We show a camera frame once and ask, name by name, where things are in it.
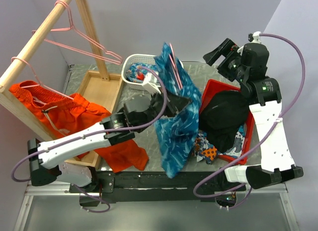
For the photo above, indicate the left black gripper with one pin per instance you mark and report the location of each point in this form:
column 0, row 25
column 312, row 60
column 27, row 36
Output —
column 175, row 104

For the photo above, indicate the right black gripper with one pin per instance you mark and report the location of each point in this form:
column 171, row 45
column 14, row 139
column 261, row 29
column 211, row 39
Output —
column 227, row 48

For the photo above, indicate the blue shark print shorts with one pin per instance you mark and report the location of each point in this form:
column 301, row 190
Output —
column 176, row 135

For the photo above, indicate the pink wire hanger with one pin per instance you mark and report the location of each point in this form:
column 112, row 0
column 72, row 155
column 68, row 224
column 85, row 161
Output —
column 174, row 67
column 117, row 59
column 70, row 18

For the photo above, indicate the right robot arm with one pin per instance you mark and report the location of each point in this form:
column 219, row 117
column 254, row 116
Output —
column 248, row 66

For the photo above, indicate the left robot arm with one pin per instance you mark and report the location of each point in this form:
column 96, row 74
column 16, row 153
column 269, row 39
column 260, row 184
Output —
column 48, row 163

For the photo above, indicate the orange shorts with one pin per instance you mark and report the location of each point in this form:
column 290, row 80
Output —
column 67, row 115

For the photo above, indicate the pink hanger holding orange shorts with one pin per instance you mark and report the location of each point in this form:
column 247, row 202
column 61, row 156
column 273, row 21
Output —
column 39, row 82

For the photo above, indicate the red plastic bin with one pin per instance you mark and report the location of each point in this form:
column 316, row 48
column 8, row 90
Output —
column 211, row 89

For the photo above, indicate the black garment in bin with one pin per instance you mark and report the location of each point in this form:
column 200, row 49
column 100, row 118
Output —
column 222, row 117

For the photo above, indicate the blue floral cloth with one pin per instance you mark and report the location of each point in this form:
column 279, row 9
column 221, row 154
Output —
column 135, row 73

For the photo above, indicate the white plastic basket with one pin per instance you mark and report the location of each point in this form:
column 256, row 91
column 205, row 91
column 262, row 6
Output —
column 151, row 60

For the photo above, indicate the orange patterned cloth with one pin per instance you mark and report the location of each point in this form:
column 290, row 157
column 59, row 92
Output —
column 203, row 150

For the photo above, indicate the wooden clothes rack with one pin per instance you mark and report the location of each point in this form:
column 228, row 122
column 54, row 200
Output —
column 99, row 86

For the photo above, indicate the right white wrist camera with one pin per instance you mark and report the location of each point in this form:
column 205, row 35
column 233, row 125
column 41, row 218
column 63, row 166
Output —
column 254, row 37

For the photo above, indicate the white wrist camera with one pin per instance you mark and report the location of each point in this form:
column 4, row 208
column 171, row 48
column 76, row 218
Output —
column 150, row 84
column 254, row 37

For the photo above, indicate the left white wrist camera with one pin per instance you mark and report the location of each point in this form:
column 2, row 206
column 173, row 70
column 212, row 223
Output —
column 150, row 84

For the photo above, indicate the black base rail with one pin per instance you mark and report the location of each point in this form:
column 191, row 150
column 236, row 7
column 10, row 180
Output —
column 150, row 186

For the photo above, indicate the pink wire hanger top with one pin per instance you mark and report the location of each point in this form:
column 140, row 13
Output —
column 70, row 18

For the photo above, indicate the aluminium frame rail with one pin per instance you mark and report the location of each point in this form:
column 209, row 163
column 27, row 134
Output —
column 54, row 208

